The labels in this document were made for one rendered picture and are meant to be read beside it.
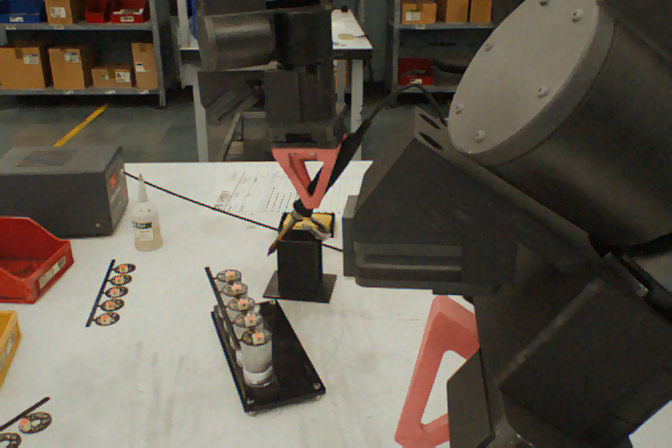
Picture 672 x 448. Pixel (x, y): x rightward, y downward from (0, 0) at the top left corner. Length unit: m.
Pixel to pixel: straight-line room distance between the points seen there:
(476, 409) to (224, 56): 0.44
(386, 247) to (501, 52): 0.07
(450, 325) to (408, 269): 0.10
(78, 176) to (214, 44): 0.35
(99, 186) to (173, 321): 0.25
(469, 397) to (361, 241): 0.07
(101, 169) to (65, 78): 4.11
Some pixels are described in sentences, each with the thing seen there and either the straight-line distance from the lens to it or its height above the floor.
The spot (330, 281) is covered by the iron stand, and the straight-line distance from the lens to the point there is 0.75.
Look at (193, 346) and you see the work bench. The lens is 0.66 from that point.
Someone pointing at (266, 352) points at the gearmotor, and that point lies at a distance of 0.55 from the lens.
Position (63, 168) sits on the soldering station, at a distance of 0.90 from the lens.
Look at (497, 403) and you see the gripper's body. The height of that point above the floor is 0.98.
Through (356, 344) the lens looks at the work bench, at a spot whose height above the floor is 0.75.
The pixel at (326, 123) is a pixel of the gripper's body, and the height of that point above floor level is 0.95.
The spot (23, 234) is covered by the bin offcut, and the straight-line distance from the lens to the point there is 0.87.
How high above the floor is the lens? 1.12
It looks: 22 degrees down
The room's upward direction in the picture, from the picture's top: straight up
